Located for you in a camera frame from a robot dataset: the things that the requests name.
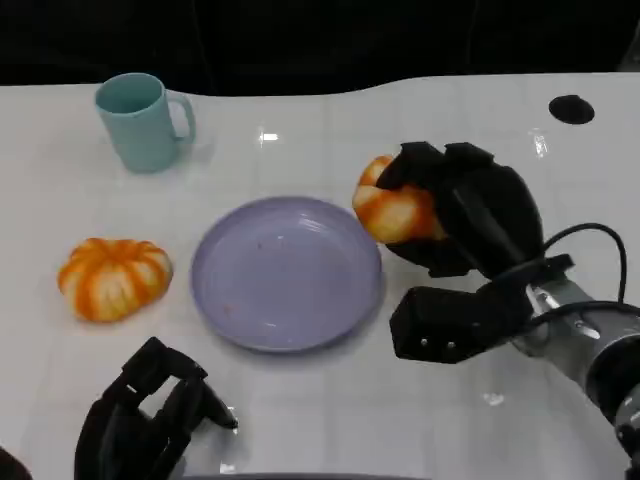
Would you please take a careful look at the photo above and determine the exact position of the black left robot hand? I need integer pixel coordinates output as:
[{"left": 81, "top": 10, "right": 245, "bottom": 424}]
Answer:
[{"left": 73, "top": 336, "right": 240, "bottom": 480}]

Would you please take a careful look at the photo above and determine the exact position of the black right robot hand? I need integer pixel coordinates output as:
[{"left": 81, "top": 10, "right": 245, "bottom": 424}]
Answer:
[{"left": 374, "top": 141, "right": 546, "bottom": 279}]

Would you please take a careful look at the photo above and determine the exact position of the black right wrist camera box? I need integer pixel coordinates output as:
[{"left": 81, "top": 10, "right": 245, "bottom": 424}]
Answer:
[{"left": 389, "top": 254, "right": 574, "bottom": 364}]

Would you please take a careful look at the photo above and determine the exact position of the orange and white bread roll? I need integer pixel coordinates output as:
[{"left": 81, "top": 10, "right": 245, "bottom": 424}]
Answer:
[
  {"left": 57, "top": 238, "right": 175, "bottom": 323},
  {"left": 352, "top": 155, "right": 449, "bottom": 246}
]

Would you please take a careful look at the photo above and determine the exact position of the pale green mug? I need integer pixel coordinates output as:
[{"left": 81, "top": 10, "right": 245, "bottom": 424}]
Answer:
[{"left": 94, "top": 72, "right": 196, "bottom": 174}]

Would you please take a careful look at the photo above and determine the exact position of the black round table grommet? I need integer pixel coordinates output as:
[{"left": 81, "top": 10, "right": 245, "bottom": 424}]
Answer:
[{"left": 548, "top": 94, "right": 596, "bottom": 124}]

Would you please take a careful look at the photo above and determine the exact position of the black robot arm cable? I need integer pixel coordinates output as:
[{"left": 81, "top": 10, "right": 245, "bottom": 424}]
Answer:
[{"left": 529, "top": 222, "right": 640, "bottom": 326}]

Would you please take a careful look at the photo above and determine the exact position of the lilac plate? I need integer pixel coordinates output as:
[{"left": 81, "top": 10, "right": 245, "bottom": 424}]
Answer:
[{"left": 190, "top": 195, "right": 385, "bottom": 354}]

